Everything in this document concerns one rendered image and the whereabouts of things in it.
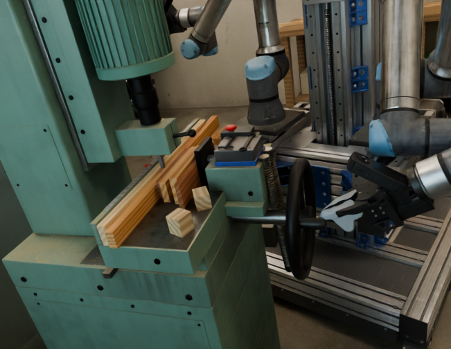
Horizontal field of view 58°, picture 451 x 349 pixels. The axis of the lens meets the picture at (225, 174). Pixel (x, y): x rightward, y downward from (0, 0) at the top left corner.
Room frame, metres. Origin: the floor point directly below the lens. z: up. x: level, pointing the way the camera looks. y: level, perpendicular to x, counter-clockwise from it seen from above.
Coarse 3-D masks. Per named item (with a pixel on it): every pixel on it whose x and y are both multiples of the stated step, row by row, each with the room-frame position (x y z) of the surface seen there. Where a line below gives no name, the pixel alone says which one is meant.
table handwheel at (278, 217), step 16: (304, 160) 0.85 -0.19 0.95; (304, 176) 0.91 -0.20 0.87; (288, 192) 0.75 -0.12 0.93; (288, 208) 0.72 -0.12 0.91; (304, 208) 0.81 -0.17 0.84; (288, 224) 0.70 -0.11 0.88; (288, 240) 0.69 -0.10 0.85; (304, 240) 0.87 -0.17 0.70; (288, 256) 0.69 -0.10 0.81; (304, 256) 0.82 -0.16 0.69; (304, 272) 0.71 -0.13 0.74
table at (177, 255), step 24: (216, 192) 0.86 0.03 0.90; (192, 216) 0.77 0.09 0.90; (216, 216) 0.79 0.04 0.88; (240, 216) 0.82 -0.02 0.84; (264, 216) 0.81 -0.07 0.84; (144, 240) 0.71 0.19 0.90; (168, 240) 0.69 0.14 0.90; (192, 240) 0.68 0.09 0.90; (120, 264) 0.71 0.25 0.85; (144, 264) 0.68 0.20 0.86; (168, 264) 0.66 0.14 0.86; (192, 264) 0.65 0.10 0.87
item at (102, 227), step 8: (200, 120) 1.26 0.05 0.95; (192, 128) 1.20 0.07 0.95; (200, 128) 1.22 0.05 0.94; (184, 136) 1.14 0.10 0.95; (184, 144) 1.10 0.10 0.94; (176, 152) 1.04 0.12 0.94; (168, 160) 1.00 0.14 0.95; (152, 168) 0.95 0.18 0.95; (160, 168) 0.95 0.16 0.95; (152, 176) 0.91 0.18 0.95; (144, 184) 0.87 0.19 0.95; (136, 192) 0.84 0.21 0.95; (128, 200) 0.80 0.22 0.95; (120, 208) 0.77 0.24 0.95; (112, 216) 0.75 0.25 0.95; (104, 224) 0.72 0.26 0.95; (104, 232) 0.71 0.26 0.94; (104, 240) 0.72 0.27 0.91
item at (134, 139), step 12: (132, 120) 1.00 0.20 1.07; (168, 120) 0.94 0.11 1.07; (120, 132) 0.94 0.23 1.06; (132, 132) 0.93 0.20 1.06; (144, 132) 0.91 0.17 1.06; (156, 132) 0.90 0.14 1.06; (168, 132) 0.91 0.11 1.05; (120, 144) 0.94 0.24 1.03; (132, 144) 0.93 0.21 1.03; (144, 144) 0.92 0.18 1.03; (156, 144) 0.91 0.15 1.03; (168, 144) 0.90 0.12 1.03
